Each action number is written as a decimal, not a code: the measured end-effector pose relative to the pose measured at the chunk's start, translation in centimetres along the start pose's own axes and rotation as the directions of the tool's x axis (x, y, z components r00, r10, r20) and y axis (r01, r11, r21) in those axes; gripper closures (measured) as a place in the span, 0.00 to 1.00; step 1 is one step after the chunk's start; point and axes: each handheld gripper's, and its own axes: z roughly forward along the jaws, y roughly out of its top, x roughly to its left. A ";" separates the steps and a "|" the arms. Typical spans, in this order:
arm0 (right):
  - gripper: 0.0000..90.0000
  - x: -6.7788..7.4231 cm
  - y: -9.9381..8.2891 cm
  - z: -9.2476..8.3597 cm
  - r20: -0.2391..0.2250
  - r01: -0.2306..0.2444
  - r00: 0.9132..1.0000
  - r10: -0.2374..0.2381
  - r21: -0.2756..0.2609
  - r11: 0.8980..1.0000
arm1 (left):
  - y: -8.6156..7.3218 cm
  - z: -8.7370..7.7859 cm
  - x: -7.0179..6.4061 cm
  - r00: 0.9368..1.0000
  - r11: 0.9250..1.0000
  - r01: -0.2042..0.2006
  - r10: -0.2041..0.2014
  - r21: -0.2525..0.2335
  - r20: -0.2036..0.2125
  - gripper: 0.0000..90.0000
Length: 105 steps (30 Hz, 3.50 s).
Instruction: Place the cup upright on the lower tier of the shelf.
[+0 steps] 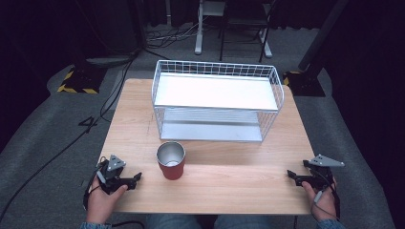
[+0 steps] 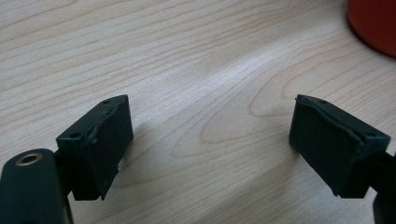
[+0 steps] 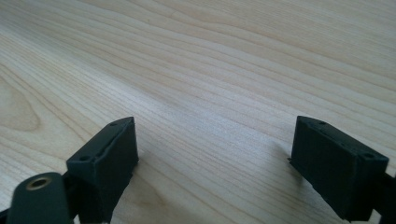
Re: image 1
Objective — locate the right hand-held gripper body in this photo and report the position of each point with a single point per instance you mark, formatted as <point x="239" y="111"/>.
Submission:
<point x="320" y="178"/>

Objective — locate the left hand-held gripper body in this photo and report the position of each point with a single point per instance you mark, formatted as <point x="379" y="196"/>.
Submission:
<point x="111" y="176"/>

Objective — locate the red metal cup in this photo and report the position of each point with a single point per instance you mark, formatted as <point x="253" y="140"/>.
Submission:
<point x="172" y="170"/>

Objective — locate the person's right hand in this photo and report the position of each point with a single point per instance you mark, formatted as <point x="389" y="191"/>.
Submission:
<point x="324" y="206"/>

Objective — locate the person's left hand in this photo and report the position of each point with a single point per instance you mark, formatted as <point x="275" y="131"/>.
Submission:
<point x="100" y="205"/>

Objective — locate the black stand with slanted pole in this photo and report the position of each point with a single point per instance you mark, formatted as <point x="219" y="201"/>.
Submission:
<point x="307" y="82"/>

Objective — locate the black stand base striped tape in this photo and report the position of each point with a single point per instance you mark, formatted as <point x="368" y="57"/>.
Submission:
<point x="81" y="79"/>

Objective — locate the black folding chair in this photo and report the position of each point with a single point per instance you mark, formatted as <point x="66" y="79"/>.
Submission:
<point x="245" y="22"/>

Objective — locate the white desk frame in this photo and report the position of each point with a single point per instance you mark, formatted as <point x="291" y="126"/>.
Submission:
<point x="199" y="38"/>

